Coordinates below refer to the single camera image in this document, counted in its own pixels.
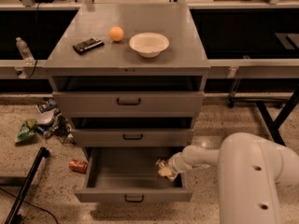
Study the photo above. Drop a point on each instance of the green chip bag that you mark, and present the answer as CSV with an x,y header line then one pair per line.
x,y
27,130

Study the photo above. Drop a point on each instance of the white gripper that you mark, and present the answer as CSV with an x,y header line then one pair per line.
x,y
177,163

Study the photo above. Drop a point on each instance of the red can on floor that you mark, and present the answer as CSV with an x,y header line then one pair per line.
x,y
78,166

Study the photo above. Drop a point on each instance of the grey open bottom drawer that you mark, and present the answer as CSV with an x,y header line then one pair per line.
x,y
128,174

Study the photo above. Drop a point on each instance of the dark snack bar packet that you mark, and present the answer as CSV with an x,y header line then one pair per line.
x,y
87,45

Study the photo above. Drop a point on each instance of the pile of floor clutter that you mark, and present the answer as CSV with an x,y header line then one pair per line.
x,y
51,122

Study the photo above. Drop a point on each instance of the orange soda can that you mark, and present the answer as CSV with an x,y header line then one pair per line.
x,y
162,165

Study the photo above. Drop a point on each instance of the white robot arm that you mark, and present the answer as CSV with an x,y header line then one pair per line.
x,y
250,168

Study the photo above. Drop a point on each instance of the clear plastic water bottle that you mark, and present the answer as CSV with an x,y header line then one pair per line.
x,y
24,51

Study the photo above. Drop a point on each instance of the grey metal drawer cabinet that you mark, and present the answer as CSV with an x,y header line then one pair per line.
x,y
183,66

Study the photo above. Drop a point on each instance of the grey top drawer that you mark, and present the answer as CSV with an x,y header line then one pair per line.
x,y
128,101

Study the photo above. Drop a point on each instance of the orange fruit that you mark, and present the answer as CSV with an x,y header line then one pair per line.
x,y
116,34

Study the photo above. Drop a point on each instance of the grey middle drawer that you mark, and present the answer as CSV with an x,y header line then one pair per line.
x,y
132,137

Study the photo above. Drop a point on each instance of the white bowl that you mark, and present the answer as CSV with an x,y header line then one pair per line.
x,y
149,45

